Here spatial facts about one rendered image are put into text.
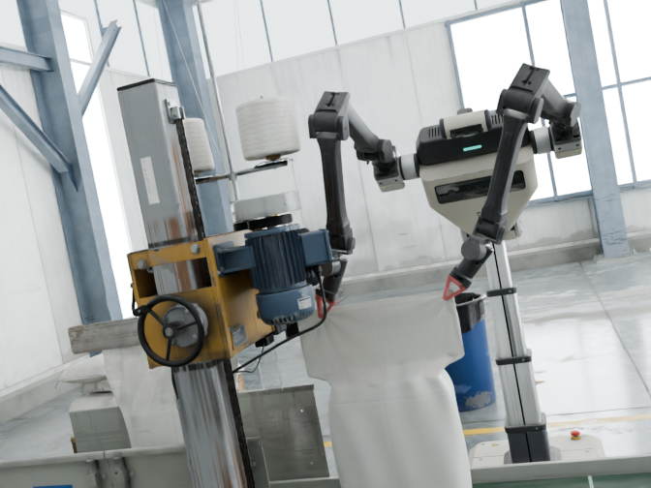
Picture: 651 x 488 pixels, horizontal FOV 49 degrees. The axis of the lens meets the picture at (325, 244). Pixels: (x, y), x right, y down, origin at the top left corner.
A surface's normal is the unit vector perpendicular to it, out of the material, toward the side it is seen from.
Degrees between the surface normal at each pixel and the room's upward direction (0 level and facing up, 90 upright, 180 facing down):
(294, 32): 90
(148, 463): 90
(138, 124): 90
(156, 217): 90
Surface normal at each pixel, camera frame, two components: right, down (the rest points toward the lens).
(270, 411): -0.27, 0.11
